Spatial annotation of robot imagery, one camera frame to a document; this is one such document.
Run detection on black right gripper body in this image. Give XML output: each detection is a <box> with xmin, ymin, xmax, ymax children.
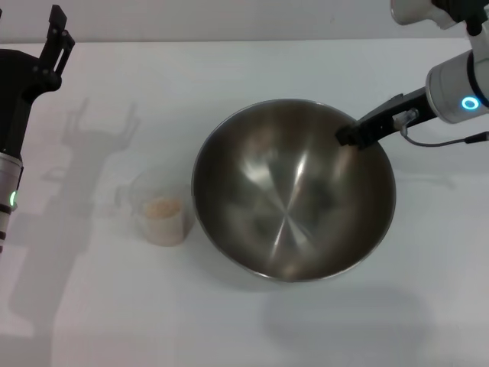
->
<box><xmin>376</xmin><ymin>87</ymin><xmax>436</xmax><ymax>139</ymax></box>

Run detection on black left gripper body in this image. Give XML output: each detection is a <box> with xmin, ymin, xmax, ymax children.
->
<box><xmin>0</xmin><ymin>49</ymin><xmax>62</xmax><ymax>158</ymax></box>

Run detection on stainless steel mixing bowl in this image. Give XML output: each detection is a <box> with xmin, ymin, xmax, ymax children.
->
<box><xmin>190</xmin><ymin>98</ymin><xmax>397</xmax><ymax>283</ymax></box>

